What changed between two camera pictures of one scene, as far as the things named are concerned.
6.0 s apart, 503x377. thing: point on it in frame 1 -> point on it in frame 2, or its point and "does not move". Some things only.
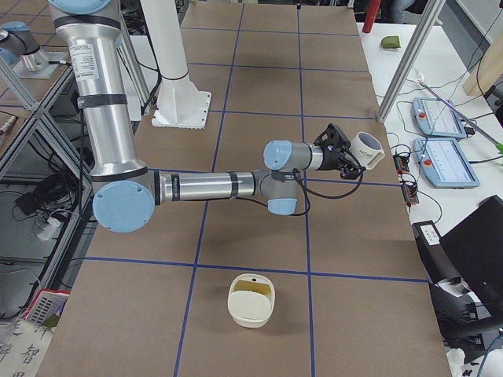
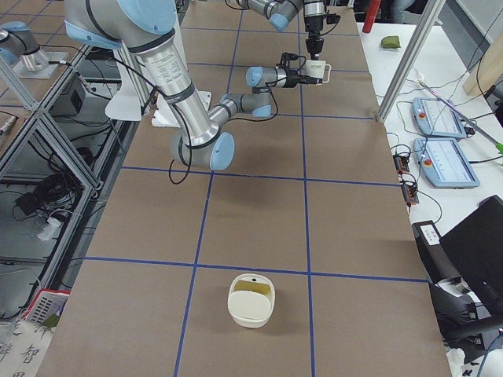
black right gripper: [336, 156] -> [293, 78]
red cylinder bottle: [371, 16] does not move
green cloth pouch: [391, 42] does not move
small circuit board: [410, 195] does not move
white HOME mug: [368, 149] -> [316, 68]
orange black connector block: [401, 163] does not move
